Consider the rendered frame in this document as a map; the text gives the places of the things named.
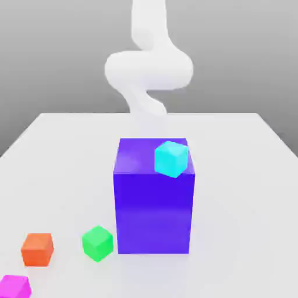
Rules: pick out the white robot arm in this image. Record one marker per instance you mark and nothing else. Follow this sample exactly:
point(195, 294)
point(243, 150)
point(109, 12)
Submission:
point(149, 69)

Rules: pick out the small cyan cube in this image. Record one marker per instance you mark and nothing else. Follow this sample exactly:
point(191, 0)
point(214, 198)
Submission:
point(171, 159)

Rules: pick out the small green cube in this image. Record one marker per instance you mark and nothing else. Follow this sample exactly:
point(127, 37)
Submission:
point(97, 243)

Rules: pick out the small orange cube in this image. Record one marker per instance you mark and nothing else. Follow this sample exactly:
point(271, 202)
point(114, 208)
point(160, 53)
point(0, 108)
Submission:
point(37, 250)

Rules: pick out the small magenta cube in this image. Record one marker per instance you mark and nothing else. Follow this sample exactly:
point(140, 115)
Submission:
point(14, 287)

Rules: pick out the large purple box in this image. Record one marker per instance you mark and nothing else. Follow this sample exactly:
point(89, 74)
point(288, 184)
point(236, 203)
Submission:
point(153, 209)

